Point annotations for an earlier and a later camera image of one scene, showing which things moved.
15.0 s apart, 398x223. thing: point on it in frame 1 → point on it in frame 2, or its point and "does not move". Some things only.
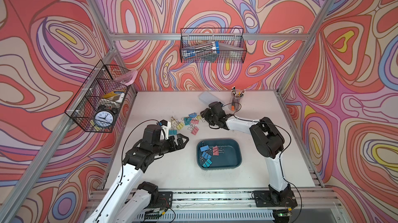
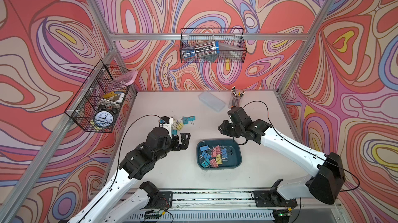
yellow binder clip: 180,125 does not move
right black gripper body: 212,118 → 239,128
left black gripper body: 163,146 does not move
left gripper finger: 181,144 does not move
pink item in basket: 127,79 does not move
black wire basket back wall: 221,44 does not move
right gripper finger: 204,112 → 225,127
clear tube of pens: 207,47 does not move
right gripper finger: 205,117 → 232,132
